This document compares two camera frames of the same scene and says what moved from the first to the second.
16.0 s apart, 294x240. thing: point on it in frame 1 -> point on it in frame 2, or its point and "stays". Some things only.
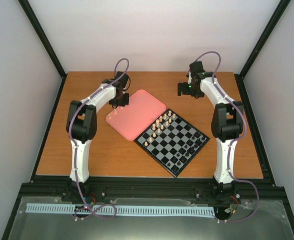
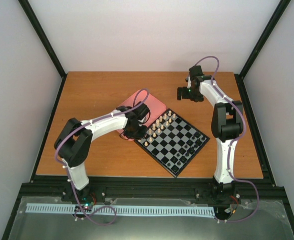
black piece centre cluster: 182,150 stays
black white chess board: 172,141 stays
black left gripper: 125,103 -> 141,135
